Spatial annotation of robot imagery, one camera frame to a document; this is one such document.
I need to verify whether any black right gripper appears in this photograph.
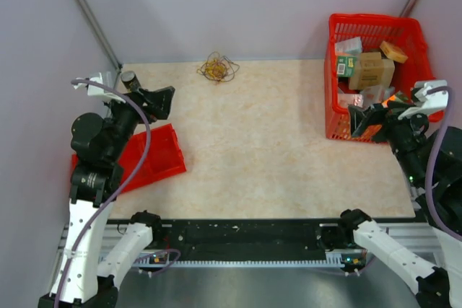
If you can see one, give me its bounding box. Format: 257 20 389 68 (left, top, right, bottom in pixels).
346 98 429 185

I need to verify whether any cable bundle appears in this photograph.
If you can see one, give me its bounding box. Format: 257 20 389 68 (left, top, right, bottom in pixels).
196 51 240 85

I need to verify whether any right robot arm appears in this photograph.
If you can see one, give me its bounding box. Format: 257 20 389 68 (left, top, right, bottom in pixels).
336 102 461 307

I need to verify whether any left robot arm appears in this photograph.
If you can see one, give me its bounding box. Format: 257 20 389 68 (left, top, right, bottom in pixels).
38 86 175 307

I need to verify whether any white red packet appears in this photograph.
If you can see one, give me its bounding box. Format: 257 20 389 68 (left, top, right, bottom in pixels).
338 93 364 108

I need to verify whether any pale pink box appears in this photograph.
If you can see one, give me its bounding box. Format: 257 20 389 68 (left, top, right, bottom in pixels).
360 85 385 105

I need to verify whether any black cylindrical can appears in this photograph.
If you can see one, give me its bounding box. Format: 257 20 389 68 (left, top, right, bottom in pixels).
120 71 141 94

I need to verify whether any orange green box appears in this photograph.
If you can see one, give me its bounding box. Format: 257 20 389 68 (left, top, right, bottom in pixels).
382 92 411 107

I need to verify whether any large brown cardboard box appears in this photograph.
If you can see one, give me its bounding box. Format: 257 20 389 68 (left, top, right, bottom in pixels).
349 52 395 90

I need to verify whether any red plastic tray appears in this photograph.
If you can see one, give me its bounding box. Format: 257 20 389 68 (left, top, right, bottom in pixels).
70 117 186 203

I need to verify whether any green small box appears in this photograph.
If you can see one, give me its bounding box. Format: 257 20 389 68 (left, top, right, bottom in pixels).
336 54 357 78

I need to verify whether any white pastel box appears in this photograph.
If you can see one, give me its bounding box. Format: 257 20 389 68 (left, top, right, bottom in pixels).
334 37 362 56

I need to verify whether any yellow orange small box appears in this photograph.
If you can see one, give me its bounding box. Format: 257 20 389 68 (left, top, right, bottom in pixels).
380 41 409 63

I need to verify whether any red plastic basket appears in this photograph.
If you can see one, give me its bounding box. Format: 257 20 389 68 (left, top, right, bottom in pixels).
324 14 434 141

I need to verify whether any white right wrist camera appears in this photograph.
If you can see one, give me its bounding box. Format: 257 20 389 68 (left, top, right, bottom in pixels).
398 79 448 120

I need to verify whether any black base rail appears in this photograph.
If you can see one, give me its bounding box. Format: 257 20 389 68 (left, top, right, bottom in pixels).
100 217 427 269

